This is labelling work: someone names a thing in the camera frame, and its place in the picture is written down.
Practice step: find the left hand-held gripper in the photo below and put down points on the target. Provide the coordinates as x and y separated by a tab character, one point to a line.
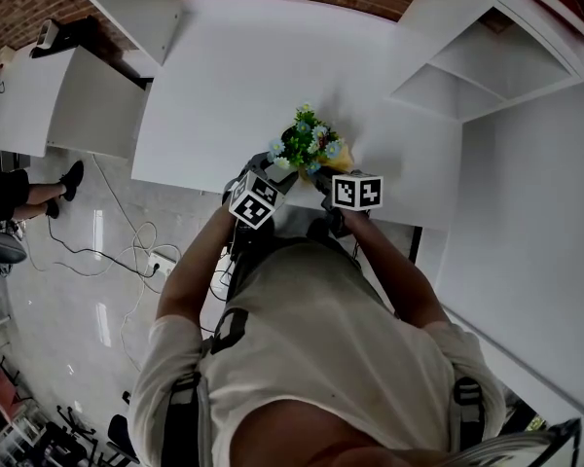
253	202

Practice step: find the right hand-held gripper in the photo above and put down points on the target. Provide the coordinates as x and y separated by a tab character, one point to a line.
355	192

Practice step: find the artificial flower bouquet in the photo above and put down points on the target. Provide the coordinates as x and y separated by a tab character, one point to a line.
302	139

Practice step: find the person's right forearm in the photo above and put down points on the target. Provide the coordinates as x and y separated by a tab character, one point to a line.
394	270

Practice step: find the person's left forearm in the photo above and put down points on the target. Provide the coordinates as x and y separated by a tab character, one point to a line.
194	265

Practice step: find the white power strip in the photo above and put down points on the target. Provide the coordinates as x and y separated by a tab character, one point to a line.
160	264

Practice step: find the person's beige shirt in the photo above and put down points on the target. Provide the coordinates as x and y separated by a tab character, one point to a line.
321	319

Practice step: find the white shelf hutch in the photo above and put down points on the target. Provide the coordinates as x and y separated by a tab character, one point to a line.
467	66

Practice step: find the tall white wardrobe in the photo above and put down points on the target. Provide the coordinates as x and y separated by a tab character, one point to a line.
525	212

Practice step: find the black and white device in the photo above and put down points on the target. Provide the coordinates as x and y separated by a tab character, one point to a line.
68	37

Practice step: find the white side cabinet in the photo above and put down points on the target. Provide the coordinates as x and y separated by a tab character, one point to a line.
24	105

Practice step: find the grey office chair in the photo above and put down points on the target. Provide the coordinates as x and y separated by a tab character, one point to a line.
0	251

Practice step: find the dark framed window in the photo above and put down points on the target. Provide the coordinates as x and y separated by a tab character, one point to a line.
525	414

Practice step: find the grey headset frame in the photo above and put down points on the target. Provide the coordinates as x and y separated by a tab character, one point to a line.
516	443

